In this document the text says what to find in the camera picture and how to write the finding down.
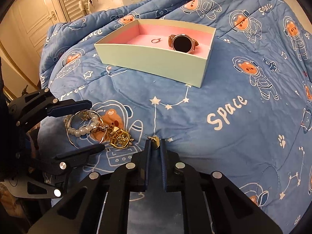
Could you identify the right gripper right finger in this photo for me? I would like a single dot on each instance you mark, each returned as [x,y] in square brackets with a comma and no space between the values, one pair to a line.
[211,202]

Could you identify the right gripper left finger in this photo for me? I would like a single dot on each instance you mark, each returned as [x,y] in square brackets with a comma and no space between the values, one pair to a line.
[99,203]

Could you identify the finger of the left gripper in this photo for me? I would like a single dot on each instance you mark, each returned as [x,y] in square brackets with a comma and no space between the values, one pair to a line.
[64,163]
[63,107]

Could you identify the gold crown charm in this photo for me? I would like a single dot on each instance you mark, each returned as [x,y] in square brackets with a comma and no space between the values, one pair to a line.
[119,138]

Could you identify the gold stud earring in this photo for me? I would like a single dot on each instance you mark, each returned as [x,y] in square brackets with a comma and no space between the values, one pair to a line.
[155,141]

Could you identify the white leather strap watch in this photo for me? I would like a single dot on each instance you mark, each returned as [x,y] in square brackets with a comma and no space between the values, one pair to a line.
[182,43]

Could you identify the pink lined jewelry box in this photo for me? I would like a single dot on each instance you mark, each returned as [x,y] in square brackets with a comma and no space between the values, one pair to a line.
[142,45]

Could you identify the cream panelled door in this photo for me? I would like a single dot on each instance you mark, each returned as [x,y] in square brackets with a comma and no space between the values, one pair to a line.
[34,18]

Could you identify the blue space bear quilt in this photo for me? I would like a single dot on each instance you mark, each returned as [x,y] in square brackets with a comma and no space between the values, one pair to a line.
[250,119]

